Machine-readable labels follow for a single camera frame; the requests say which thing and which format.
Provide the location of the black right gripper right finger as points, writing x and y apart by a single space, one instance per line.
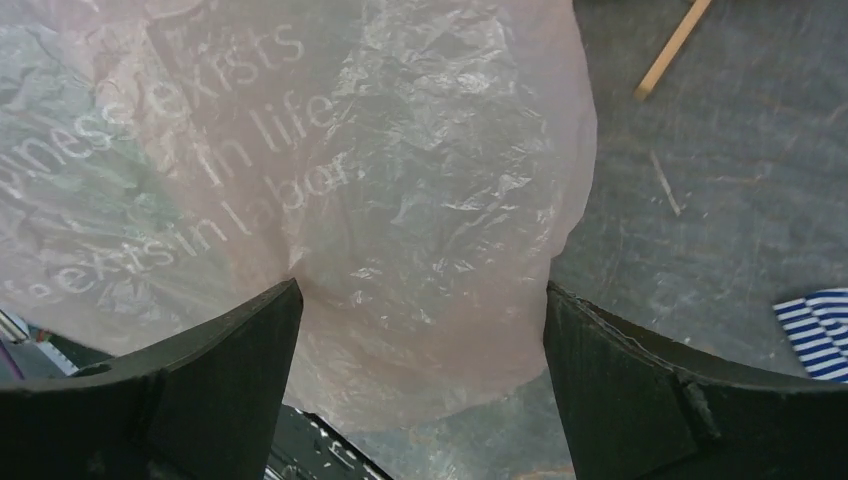
638 405

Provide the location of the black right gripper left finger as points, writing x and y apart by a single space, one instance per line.
202 404

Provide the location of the pink plastic trash bag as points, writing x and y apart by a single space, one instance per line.
415 166

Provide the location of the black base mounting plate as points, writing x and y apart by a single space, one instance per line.
305 447

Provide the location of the blue white striped cloth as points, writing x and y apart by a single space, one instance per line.
816 328

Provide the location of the wooden stick frame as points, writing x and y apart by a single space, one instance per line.
671 48

